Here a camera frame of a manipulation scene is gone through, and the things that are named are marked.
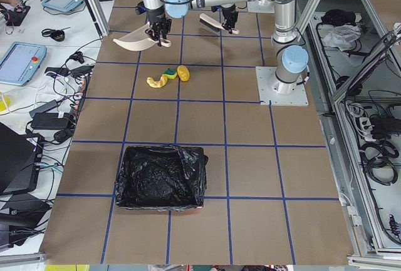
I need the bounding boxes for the black cloth bundle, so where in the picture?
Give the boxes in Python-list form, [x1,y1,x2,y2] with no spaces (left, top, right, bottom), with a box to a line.
[321,9,356,26]

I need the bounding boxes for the beige plastic dustpan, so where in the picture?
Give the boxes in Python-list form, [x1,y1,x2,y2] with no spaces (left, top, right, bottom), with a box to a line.
[113,22,159,51]

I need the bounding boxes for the black power strip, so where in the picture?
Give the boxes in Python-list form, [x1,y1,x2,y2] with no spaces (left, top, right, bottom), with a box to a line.
[70,73,91,120]

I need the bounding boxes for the beige hand brush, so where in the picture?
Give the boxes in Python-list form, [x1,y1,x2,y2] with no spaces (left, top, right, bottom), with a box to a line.
[199,13,239,35]

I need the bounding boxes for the coiled black cables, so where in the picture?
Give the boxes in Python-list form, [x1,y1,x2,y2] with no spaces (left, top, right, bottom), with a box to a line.
[360,139,398,187]

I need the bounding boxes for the toy croissant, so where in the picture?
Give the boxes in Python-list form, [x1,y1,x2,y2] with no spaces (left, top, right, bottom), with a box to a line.
[147,74,169,88]

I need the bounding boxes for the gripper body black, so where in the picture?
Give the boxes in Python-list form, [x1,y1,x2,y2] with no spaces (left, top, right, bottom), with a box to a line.
[145,18,172,47]
[211,4,238,32]

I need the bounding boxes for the white crumpled cloth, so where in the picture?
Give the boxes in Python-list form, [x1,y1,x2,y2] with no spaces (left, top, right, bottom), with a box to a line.
[322,24,361,51]

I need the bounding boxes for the bin with black bag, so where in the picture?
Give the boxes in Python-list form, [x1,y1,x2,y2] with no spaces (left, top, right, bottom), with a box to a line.
[115,145,209,212]

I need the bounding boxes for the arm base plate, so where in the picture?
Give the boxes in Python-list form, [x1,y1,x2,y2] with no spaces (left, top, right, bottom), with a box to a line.
[247,0,275,14]
[256,66,309,106]

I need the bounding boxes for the blue teach pendant near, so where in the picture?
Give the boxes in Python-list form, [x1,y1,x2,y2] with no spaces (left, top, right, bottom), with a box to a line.
[1,42,47,86]

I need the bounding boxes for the black power adapter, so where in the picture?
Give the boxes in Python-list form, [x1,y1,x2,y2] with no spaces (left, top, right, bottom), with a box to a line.
[31,113,74,130]

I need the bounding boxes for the black laptop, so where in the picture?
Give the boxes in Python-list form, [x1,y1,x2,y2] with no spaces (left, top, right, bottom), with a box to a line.
[1,124,44,196]

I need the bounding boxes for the green yellow sponge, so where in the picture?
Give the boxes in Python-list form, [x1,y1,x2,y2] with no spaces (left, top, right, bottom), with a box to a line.
[163,68,177,79]

